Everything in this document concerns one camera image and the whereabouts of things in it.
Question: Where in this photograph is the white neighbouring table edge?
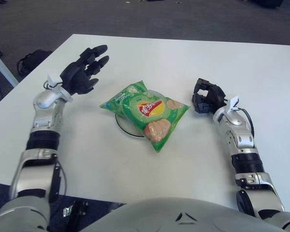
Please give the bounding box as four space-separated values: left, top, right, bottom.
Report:
0 45 19 88

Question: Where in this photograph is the white right wrist connector block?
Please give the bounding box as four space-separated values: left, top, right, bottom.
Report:
226 96 240 112

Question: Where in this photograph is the white wrist connector block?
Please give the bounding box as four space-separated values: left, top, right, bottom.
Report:
226 96 240 112
46 73 63 89

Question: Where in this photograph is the grey robot torso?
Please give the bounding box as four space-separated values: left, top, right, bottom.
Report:
79 197 288 232

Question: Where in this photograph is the green snack chips bag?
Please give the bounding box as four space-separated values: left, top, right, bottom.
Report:
99 80 191 153

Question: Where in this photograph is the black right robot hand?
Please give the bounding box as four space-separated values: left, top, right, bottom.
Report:
190 77 227 114

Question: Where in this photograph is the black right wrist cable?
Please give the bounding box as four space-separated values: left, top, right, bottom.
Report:
238 107 255 136

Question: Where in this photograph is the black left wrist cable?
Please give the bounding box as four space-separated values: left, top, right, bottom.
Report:
43 80 63 89

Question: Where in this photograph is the white plate with black rim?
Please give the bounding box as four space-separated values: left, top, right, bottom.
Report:
115 89 165 141

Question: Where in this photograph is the black bracket with screws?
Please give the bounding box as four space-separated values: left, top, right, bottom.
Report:
62 200 89 232

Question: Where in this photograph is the white left wrist connector block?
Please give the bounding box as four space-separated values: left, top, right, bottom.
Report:
46 73 63 89

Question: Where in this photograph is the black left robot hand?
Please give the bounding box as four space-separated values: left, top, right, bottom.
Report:
60 44 110 95

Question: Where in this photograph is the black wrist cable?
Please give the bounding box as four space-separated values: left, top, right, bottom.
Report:
238 107 255 136
43 80 63 89

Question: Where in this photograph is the black bag on floor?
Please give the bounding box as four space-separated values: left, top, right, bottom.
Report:
16 49 53 76

